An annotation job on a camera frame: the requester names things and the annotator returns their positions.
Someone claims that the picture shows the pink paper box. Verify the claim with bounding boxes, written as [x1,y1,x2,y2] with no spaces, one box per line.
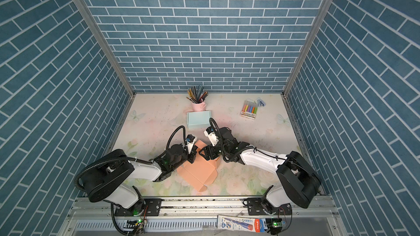
[177,140,221,194]

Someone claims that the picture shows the light blue paper box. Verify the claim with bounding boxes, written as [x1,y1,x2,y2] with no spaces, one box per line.
[187,110,212,130]

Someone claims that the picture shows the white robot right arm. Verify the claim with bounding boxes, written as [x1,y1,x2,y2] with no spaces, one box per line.
[199,118,322,214]

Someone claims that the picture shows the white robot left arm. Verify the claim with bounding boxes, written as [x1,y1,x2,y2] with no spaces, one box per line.
[73,126,197,216]

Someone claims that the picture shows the white toothpaste style box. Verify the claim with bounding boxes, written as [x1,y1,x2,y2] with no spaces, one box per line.
[217,215,267,233]

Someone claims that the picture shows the pack of coloured markers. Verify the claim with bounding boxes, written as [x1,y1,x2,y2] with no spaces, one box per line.
[240,101,258,120]

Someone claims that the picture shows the pink metal pencil bucket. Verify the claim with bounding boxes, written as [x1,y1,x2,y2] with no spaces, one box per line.
[191,102,206,112]

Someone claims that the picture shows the bundle of coloured pencils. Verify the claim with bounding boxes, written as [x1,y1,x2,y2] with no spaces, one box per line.
[187,85,208,104]

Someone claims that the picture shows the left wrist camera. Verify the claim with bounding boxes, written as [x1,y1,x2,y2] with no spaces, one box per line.
[185,134,197,154]

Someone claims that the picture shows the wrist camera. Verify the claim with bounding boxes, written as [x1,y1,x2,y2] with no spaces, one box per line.
[185,134,197,154]
[204,127,219,146]

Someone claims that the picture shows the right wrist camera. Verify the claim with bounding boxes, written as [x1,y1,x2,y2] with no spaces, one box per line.
[204,127,219,146]

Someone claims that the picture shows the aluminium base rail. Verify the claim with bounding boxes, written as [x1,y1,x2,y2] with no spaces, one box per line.
[65,195,339,219]

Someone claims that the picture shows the right aluminium corner post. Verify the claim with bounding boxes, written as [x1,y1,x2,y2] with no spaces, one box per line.
[283,0,347,96]

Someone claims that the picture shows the aluminium corner post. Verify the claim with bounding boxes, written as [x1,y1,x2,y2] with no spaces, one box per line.
[283,0,347,96]
[57,0,136,97]

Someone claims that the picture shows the left aluminium corner post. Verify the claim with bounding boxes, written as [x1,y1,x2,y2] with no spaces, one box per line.
[57,0,136,97]

